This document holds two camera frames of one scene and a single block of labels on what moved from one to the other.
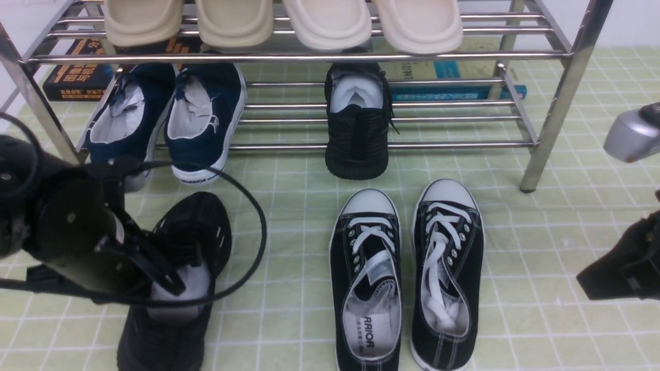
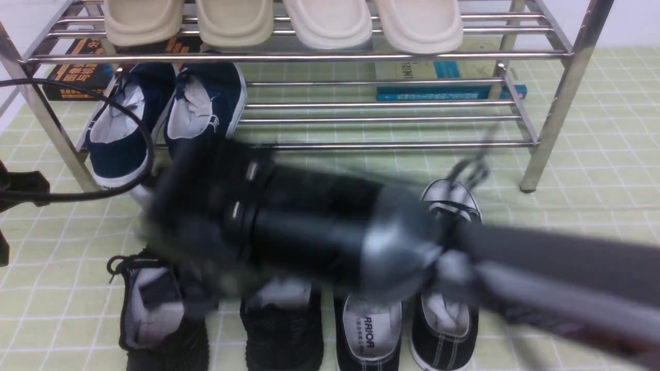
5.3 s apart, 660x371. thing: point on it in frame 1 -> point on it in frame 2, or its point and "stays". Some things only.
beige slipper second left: (233, 23) stays
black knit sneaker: (358, 97) -> (282, 320)
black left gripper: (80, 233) -> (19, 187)
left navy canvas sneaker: (124, 127) stays
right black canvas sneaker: (448, 277) stays
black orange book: (90, 82) stays
